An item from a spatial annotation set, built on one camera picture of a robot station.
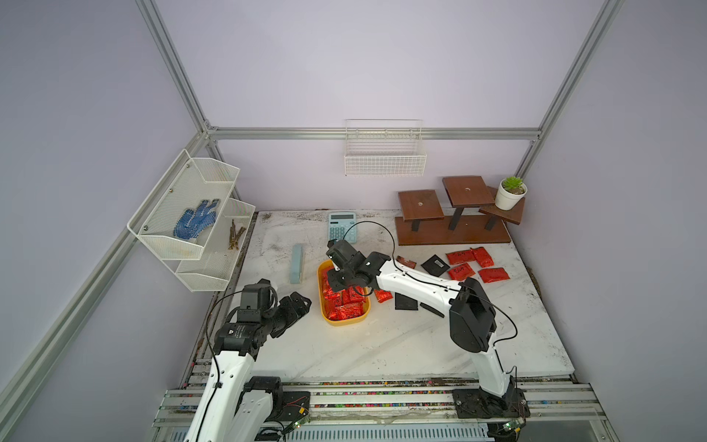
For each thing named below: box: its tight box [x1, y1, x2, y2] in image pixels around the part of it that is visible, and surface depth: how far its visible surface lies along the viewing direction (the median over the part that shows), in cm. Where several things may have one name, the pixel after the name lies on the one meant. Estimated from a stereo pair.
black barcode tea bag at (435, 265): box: [420, 254, 451, 278], surface depth 106 cm
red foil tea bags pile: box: [322, 267, 366, 321], surface depth 92 cm
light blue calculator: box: [327, 211, 358, 245], surface depth 113 cm
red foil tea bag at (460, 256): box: [445, 248, 476, 266], surface depth 107 cm
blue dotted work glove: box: [173, 198, 220, 243], surface depth 78 cm
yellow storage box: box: [316, 259, 372, 327], surface depth 92 cm
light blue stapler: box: [289, 244, 302, 284], surface depth 101 cm
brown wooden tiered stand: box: [394, 175, 526, 246], surface depth 105 cm
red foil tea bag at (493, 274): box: [477, 267, 511, 284], surface depth 103 cm
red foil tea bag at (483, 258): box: [469, 246, 495, 268], surface depth 106 cm
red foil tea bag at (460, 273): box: [447, 262, 476, 281], surface depth 103 cm
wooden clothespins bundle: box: [228, 219, 247, 251], surface depth 97 cm
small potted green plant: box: [495, 175, 528, 211], surface depth 97 cm
